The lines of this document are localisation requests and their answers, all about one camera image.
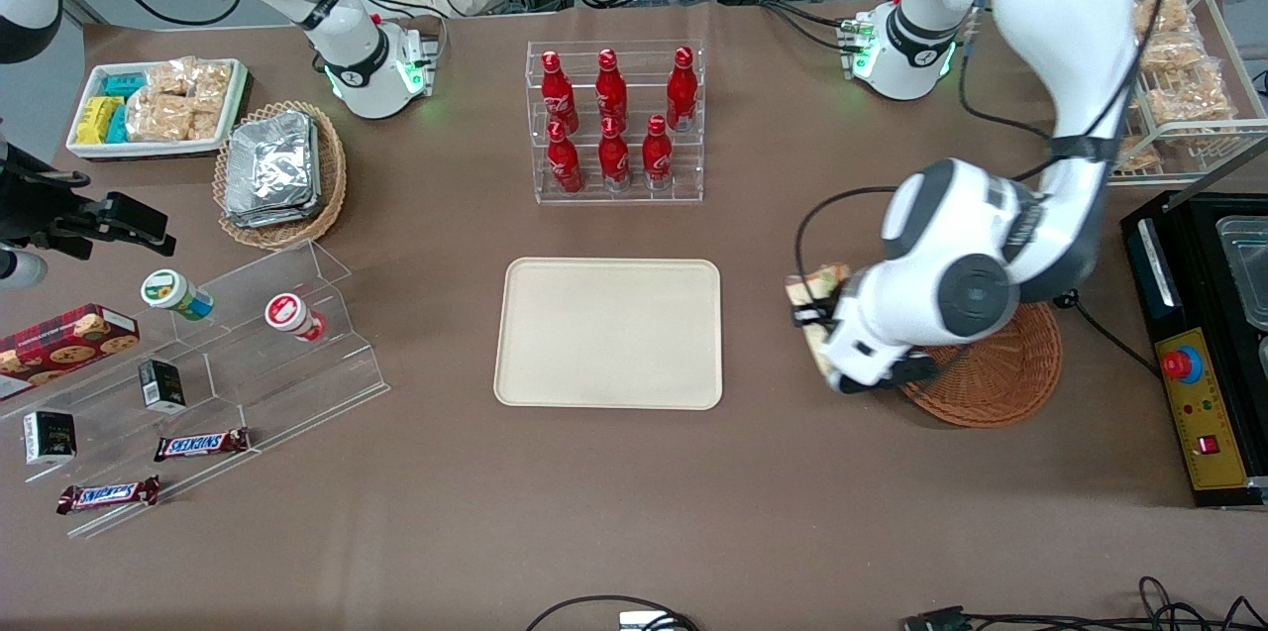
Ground Snickers chocolate bar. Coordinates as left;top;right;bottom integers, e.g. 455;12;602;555
154;427;252;463
56;475;161;515

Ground red lid yogurt cup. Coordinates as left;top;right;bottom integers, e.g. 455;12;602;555
264;292;328;343

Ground light wicker basket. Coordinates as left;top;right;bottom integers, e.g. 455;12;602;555
213;99;348;251

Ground cream plastic tray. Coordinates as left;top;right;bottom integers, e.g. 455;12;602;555
493;258;723;411

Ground clear rectangular container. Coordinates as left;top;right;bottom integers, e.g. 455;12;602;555
1214;215;1268;333

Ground red cola bottle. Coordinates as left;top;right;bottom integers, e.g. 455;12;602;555
642;114;675;190
598;116;632;192
540;51;580;135
666;47;698;133
547;121;585;195
595;48;628;129

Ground red tartan cookie box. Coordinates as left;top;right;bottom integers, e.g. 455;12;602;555
0;303;141;402

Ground triangular sandwich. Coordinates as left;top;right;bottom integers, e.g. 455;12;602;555
785;262;855;376

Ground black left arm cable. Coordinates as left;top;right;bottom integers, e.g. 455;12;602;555
792;0;1185;325

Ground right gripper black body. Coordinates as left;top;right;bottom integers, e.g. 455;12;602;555
0;144;98;248

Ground foil wrapped pack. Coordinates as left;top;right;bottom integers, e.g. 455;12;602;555
223;111;320;216
223;195;323;229

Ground green lid sunflower cup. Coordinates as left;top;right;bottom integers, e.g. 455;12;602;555
141;268;215;322

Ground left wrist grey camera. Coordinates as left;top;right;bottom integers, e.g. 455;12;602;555
827;354;940;396

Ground clear acrylic step shelf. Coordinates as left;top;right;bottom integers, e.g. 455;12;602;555
0;240;390;541

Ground bagged fried snack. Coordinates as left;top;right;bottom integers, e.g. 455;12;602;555
1134;0;1195;36
1147;66;1239;127
1139;32;1205;72

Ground clear acrylic bottle rack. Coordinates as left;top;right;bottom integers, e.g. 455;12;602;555
525;40;706;206

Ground white rectangular bin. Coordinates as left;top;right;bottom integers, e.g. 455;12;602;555
65;58;251;162

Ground black power cable with plug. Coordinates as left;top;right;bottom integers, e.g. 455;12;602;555
1052;289;1162;380

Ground small black carton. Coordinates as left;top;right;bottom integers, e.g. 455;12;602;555
23;410;77;467
138;359;187;414

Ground red emergency stop button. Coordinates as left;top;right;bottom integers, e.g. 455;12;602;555
1161;346;1205;384

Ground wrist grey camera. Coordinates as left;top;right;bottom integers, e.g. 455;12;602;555
827;354;940;396
0;250;49;290

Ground black looped cable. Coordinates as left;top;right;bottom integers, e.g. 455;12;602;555
523;594;699;631

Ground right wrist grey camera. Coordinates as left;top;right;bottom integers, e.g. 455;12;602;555
0;250;49;290

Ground black appliance yellow panel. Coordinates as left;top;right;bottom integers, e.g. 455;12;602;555
1121;190;1268;510

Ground black cable with connector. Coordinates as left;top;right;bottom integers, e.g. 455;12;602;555
903;577;1268;631

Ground brown wicker basket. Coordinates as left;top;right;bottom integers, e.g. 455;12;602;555
897;299;1064;429

